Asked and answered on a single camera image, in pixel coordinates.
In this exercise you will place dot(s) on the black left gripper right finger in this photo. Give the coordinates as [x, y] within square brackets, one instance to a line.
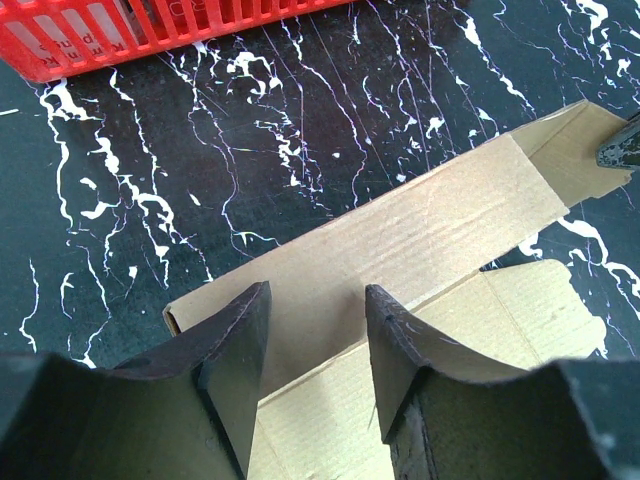
[447, 411]

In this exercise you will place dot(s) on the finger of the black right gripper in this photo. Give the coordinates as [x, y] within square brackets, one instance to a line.
[622, 150]

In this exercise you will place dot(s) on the brown cardboard box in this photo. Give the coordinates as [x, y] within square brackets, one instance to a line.
[429, 244]

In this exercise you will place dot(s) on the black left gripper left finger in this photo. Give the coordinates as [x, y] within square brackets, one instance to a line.
[185, 409]

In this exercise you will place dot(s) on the red plastic shopping basket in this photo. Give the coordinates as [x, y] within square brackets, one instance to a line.
[47, 40]

